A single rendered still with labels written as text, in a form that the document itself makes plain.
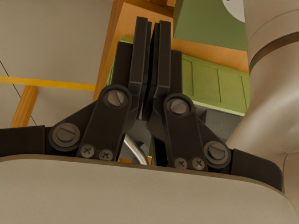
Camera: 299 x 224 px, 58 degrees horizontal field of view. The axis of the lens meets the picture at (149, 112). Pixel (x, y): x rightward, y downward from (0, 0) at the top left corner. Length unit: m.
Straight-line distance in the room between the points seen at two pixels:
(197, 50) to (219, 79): 0.11
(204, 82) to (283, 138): 0.50
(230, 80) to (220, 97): 0.09
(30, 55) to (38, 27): 0.31
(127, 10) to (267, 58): 0.48
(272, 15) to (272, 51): 0.06
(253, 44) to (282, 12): 0.05
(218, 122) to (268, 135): 0.68
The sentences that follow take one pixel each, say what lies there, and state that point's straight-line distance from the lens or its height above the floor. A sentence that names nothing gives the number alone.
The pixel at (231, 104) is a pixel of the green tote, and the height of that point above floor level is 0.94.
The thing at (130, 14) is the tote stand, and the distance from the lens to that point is 0.75.
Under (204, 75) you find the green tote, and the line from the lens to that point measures 0.82.
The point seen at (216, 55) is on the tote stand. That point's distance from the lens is 0.85.
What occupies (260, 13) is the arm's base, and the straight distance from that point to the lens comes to 0.40.
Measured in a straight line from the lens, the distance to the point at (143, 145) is 0.88.
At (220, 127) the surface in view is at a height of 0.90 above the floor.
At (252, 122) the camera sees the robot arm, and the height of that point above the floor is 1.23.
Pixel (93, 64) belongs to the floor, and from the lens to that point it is 2.12.
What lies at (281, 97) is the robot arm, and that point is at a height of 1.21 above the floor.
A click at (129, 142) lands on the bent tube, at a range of 0.88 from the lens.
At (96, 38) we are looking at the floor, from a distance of 1.92.
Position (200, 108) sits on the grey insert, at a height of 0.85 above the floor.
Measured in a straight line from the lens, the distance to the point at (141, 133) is 0.93.
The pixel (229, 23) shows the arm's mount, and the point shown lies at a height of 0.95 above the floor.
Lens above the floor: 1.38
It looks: 33 degrees down
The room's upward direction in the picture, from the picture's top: 176 degrees counter-clockwise
